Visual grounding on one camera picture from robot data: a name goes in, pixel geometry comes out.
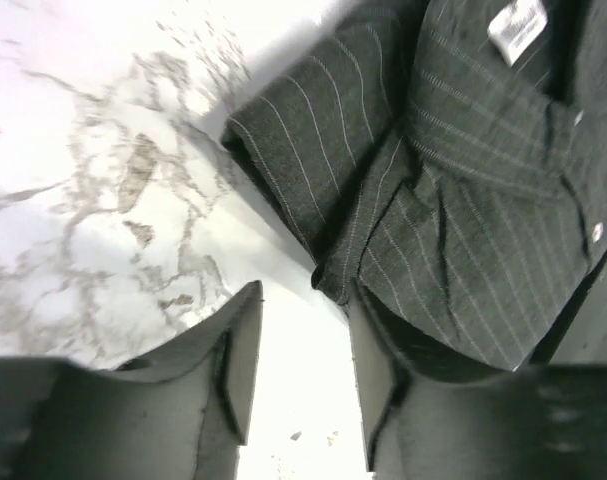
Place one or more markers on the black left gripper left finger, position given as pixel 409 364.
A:
pixel 179 411

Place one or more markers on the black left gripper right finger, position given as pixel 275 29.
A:
pixel 429 412

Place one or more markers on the dark striped long sleeve shirt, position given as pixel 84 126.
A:
pixel 449 155

